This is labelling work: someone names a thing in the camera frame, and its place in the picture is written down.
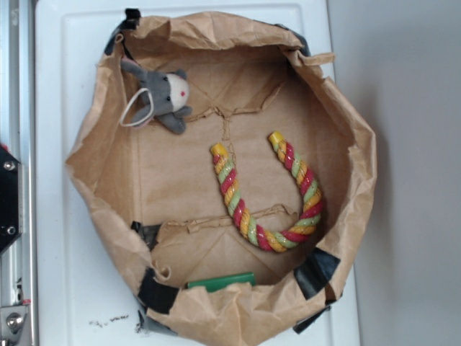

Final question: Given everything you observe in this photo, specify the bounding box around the multicolored twisted rope toy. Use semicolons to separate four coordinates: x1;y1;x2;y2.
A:
210;131;323;253

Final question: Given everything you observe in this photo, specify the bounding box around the brown paper bag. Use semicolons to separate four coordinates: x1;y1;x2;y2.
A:
66;12;377;345

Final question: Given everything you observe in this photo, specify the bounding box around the grey plush mouse toy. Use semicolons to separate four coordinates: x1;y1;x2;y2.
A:
119;58;192;134

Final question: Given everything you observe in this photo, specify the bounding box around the green flat block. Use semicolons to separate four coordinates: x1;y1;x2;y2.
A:
187;272;256;293

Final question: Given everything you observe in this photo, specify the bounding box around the black bracket plate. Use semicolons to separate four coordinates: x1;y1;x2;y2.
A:
0;145;20;254

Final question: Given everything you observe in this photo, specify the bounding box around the aluminium frame rail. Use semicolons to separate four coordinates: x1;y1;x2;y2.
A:
1;1;39;345

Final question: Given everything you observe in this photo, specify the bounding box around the metal corner bracket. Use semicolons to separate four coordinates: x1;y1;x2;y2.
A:
1;305;28;343

